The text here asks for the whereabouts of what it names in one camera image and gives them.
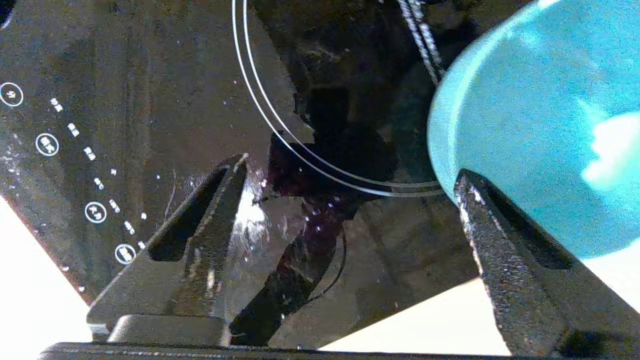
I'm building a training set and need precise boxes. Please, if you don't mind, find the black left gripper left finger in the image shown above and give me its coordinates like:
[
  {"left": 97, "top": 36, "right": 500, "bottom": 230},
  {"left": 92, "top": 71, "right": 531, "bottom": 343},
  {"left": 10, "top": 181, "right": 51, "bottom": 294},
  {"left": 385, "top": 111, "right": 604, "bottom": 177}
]
[{"left": 86, "top": 153, "right": 250, "bottom": 346}]

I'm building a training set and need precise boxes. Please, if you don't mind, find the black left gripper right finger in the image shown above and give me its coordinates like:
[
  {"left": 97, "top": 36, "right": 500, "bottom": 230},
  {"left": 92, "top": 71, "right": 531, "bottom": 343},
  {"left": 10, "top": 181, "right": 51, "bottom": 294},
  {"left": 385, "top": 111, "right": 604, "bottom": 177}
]
[{"left": 453, "top": 168, "right": 640, "bottom": 357}]

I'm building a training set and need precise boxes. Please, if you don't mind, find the blue plastic bowl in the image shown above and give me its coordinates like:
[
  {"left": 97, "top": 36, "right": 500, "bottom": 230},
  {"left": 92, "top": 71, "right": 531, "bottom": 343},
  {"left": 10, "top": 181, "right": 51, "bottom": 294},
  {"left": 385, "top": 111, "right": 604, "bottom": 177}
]
[{"left": 427, "top": 0, "right": 640, "bottom": 261}]

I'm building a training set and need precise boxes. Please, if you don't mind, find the black induction cooktop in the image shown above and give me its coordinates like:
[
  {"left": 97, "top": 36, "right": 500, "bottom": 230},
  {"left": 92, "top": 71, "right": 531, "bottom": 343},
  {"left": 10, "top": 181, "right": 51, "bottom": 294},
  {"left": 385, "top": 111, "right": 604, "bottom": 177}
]
[{"left": 0, "top": 0, "right": 543, "bottom": 351}]

